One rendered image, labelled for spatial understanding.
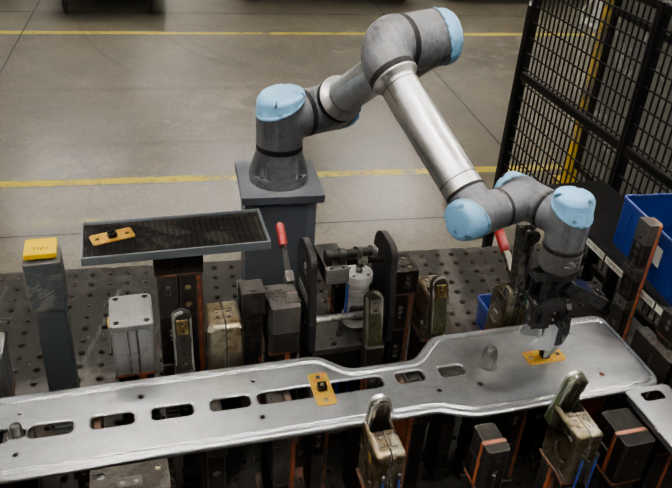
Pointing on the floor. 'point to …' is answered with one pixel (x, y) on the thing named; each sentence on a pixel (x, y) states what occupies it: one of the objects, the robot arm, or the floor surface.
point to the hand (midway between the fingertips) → (546, 347)
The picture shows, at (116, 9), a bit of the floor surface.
